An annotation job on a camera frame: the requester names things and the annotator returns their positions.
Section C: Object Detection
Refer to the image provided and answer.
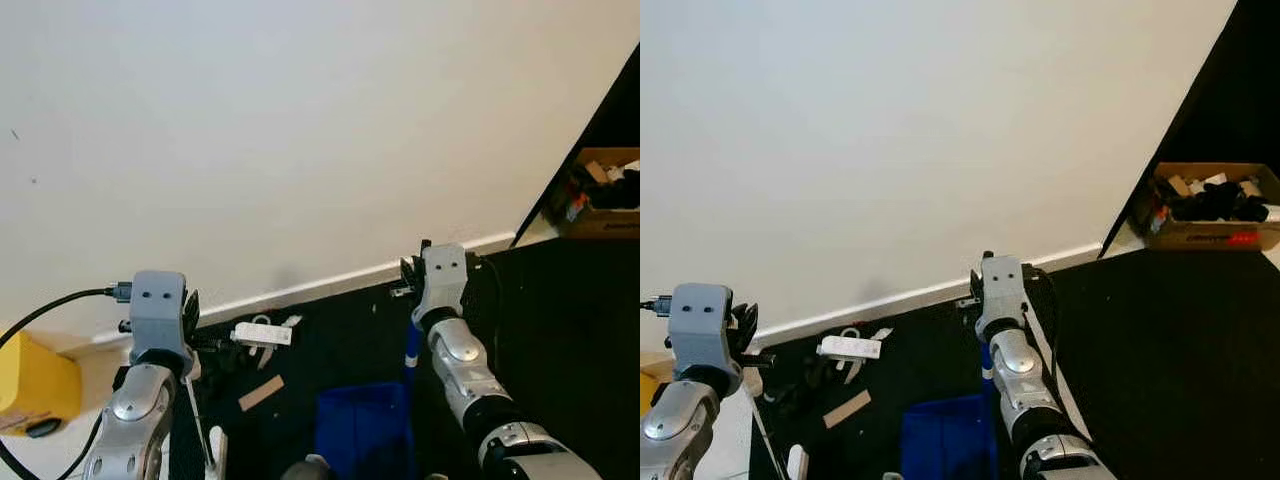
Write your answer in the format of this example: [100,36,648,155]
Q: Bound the black handled white broom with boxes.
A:
[745,385,809,480]
[183,370,227,473]

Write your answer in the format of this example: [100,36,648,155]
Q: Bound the blue dustpan with handle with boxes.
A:
[315,320,421,480]
[900,340,996,480]

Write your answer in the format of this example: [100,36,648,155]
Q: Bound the black floor mat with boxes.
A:
[745,248,1280,480]
[170,235,641,480]

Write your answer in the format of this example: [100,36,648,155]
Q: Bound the black debris pieces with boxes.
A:
[200,340,243,379]
[775,355,841,421]

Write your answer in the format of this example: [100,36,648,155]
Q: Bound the white plastic bar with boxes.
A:
[817,335,883,359]
[232,322,293,348]

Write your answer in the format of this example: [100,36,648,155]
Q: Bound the flat wooden stick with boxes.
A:
[822,390,873,429]
[238,376,285,412]

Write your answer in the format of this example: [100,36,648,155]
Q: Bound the yellow box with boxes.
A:
[0,330,83,439]
[640,368,673,416]

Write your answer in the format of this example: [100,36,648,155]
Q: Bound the grey robot left leg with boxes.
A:
[280,455,336,480]

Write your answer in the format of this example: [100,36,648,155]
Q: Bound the brown cardboard box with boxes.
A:
[548,147,641,239]
[1140,162,1280,251]

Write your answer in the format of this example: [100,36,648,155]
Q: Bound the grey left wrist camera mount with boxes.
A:
[668,283,734,376]
[128,270,191,366]

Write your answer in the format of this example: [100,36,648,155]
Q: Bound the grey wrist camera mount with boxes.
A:
[418,243,471,321]
[978,255,1031,331]
[128,270,191,366]
[668,283,734,376]

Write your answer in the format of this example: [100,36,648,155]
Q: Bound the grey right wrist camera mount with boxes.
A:
[418,243,471,321]
[978,255,1031,331]

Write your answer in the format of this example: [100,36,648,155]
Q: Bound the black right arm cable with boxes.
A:
[468,255,506,331]
[1028,265,1061,351]

